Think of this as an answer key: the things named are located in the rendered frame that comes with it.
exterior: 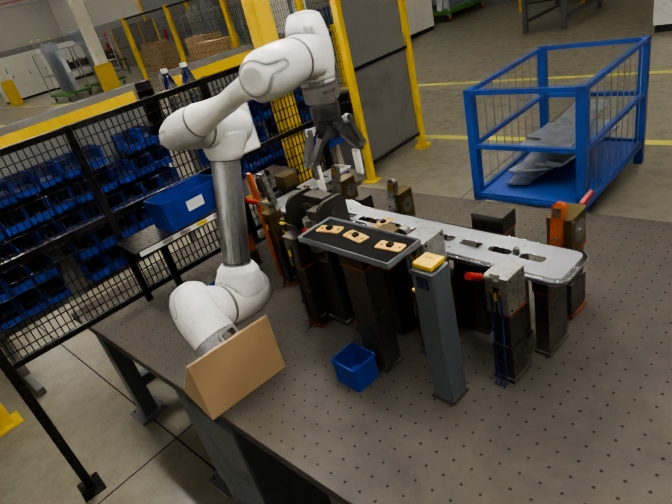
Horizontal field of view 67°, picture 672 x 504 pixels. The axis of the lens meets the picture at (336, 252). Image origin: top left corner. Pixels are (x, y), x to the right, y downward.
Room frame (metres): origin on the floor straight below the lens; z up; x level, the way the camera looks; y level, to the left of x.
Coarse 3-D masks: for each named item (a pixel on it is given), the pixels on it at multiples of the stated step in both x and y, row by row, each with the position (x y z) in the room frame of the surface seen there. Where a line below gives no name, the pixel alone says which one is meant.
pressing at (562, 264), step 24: (288, 192) 2.25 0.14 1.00; (360, 216) 1.78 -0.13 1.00; (384, 216) 1.73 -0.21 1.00; (408, 216) 1.67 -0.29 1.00; (456, 240) 1.41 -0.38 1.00; (480, 240) 1.38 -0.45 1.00; (504, 240) 1.34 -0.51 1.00; (528, 240) 1.31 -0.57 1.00; (480, 264) 1.24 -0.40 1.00; (528, 264) 1.18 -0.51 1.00; (552, 264) 1.15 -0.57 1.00; (576, 264) 1.13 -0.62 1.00
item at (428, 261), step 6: (426, 252) 1.12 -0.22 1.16; (420, 258) 1.10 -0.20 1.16; (426, 258) 1.09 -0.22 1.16; (432, 258) 1.08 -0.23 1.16; (438, 258) 1.07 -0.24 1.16; (444, 258) 1.07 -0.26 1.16; (414, 264) 1.08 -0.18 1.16; (420, 264) 1.07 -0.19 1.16; (426, 264) 1.06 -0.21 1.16; (432, 264) 1.05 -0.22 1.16; (438, 264) 1.06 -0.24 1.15; (426, 270) 1.05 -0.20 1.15; (432, 270) 1.04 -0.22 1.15
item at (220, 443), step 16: (192, 416) 1.40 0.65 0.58; (208, 416) 1.29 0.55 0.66; (208, 432) 1.34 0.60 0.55; (224, 432) 1.23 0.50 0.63; (208, 448) 1.41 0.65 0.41; (224, 448) 1.28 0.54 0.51; (240, 448) 1.19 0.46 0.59; (256, 448) 1.22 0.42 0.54; (224, 464) 1.34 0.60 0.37; (240, 464) 1.23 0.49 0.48; (256, 464) 1.21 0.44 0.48; (272, 464) 1.24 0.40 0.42; (224, 480) 1.41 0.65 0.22; (240, 480) 1.28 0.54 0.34; (256, 480) 1.19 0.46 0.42; (272, 480) 1.23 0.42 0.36; (288, 480) 1.26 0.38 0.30; (304, 480) 1.30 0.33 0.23; (240, 496) 1.34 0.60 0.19; (256, 496) 1.22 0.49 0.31; (272, 496) 1.21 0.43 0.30; (288, 496) 1.25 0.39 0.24; (304, 496) 1.29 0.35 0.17; (320, 496) 1.33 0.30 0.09
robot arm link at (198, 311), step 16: (176, 288) 1.53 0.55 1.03; (192, 288) 1.51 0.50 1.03; (208, 288) 1.53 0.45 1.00; (176, 304) 1.47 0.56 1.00; (192, 304) 1.45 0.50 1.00; (208, 304) 1.46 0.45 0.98; (224, 304) 1.49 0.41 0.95; (176, 320) 1.45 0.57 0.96; (192, 320) 1.42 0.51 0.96; (208, 320) 1.41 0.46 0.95; (224, 320) 1.43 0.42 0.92; (192, 336) 1.39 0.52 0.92; (208, 336) 1.38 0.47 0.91
